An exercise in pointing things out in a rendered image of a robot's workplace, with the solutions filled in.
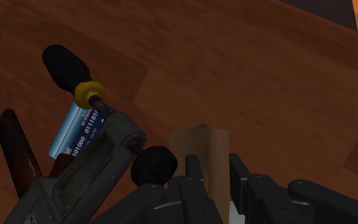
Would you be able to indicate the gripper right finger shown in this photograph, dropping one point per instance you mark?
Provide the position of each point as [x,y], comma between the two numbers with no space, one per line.
[271,201]

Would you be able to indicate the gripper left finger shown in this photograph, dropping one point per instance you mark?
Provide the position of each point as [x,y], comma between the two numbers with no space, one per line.
[172,204]

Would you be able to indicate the tan wooden block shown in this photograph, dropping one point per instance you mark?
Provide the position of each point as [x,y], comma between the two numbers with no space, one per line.
[214,155]

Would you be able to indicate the blue card with white digits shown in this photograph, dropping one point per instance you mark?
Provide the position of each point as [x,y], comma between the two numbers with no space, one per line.
[73,133]

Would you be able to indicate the dark red bar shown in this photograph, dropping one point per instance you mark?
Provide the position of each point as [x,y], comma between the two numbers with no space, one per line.
[16,145]

